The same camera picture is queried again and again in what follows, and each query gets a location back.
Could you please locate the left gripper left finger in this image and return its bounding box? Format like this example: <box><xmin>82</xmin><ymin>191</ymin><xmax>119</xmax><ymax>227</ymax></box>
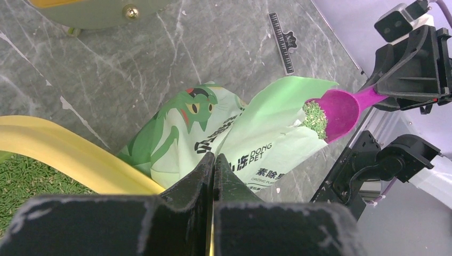
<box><xmin>1</xmin><ymin>153</ymin><xmax>215</xmax><ymax>255</ymax></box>

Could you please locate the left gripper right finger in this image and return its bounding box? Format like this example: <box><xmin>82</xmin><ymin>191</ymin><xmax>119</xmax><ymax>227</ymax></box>
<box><xmin>213</xmin><ymin>154</ymin><xmax>367</xmax><ymax>255</ymax></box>

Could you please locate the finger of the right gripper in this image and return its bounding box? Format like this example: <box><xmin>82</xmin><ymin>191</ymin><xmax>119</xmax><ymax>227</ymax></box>
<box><xmin>364</xmin><ymin>25</ymin><xmax>451</xmax><ymax>112</ymax></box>

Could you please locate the magenta plastic scoop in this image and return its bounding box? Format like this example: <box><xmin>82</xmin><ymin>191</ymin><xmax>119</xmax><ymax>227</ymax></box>
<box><xmin>307</xmin><ymin>85</ymin><xmax>388</xmax><ymax>144</ymax></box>

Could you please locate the green cat litter bag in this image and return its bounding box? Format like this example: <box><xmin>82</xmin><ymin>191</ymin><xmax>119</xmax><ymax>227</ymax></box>
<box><xmin>118</xmin><ymin>76</ymin><xmax>336</xmax><ymax>192</ymax></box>

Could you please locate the yellow litter box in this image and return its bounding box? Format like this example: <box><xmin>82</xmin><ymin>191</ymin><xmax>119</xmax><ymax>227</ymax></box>
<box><xmin>1</xmin><ymin>115</ymin><xmax>165</xmax><ymax>195</ymax></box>

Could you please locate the round cream drawer cabinet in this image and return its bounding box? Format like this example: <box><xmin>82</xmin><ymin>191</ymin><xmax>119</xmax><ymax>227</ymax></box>
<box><xmin>29</xmin><ymin>0</ymin><xmax>171</xmax><ymax>30</ymax></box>

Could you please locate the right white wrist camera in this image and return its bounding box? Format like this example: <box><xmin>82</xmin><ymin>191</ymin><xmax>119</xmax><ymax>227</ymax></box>
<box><xmin>374</xmin><ymin>1</ymin><xmax>434</xmax><ymax>45</ymax></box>

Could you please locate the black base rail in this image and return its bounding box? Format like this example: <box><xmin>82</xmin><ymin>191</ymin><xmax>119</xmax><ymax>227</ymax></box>
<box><xmin>310</xmin><ymin>130</ymin><xmax>381</xmax><ymax>220</ymax></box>

